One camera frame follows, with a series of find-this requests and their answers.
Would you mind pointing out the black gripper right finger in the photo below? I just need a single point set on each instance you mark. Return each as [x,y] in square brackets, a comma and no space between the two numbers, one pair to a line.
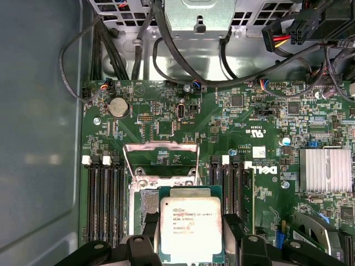
[252,252]

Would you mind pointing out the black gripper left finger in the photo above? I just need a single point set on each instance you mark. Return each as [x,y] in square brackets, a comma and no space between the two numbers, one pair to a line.
[138,249]

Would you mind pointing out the silver CPU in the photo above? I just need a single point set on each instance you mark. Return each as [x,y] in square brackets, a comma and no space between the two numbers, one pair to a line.
[191,221]

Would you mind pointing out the metal socket cover frame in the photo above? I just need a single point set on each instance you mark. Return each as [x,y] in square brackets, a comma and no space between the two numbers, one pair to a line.
[161,146]

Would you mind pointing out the CPU socket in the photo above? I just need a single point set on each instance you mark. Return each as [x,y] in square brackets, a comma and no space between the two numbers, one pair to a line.
[149,199]

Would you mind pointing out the green RAM stick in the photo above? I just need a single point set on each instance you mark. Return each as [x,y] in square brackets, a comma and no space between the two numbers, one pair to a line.
[247,199]

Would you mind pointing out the silver finned chipset heatsink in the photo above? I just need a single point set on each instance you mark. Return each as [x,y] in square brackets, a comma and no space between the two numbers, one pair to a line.
[324,170]

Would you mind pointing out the green motherboard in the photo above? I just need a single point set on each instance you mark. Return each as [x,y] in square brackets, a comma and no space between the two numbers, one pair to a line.
[216,119]

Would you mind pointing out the silver coin battery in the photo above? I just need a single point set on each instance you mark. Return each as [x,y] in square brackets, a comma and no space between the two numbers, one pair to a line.
[118,106]

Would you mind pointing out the black open PC case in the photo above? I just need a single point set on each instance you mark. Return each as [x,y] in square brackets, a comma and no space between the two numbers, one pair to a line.
[41,138]

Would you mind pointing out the black power connector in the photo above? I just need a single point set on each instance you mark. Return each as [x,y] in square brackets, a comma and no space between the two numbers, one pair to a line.
[296,36]

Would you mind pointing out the grey metal drive cage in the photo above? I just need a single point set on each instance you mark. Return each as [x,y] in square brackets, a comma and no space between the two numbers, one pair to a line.
[199,11]

